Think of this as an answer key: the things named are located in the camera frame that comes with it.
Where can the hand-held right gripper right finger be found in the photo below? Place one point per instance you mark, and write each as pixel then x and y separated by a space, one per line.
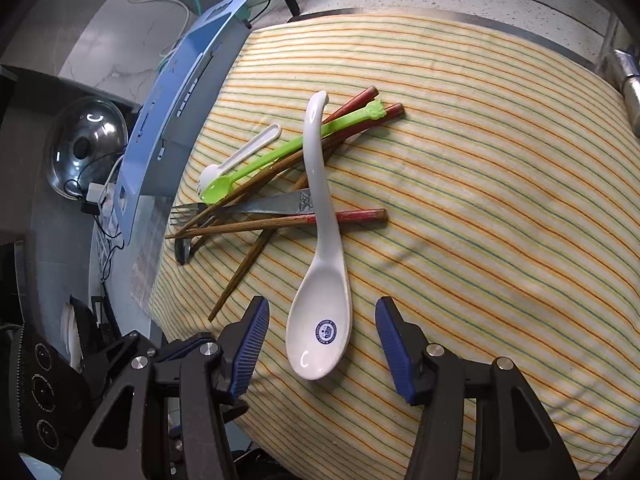
pixel 395 355

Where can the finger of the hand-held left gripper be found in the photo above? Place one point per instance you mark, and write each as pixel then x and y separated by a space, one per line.
pixel 235 411
pixel 107 352

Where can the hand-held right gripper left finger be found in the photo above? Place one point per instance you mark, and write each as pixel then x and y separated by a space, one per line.
pixel 250 350

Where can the white ceramic soup spoon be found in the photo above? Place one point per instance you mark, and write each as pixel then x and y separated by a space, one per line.
pixel 320 320

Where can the green plastic spoon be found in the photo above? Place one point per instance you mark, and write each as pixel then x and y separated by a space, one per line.
pixel 270 157

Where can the red-tipped wooden chopstick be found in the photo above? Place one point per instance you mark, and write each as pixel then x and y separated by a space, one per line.
pixel 385 115
pixel 357 102
pixel 360 217
pixel 240 275

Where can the patterned paper sheet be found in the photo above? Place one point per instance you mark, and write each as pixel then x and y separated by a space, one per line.
pixel 145 270

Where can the metal fork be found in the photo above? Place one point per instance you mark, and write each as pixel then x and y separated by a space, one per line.
pixel 270 203

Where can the white power adapter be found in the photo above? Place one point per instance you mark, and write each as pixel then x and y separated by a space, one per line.
pixel 95 194

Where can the yellow striped cloth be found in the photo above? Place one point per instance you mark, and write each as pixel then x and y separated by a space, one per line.
pixel 475 210

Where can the small white plastic spoon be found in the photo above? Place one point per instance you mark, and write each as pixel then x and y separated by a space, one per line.
pixel 250 150

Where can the glass pot lid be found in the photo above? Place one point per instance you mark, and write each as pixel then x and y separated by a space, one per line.
pixel 95 130

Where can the blue plastic panel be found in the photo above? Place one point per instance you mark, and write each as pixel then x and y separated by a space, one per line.
pixel 165 125

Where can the metal faucet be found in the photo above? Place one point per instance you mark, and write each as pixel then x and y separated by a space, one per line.
pixel 630 85

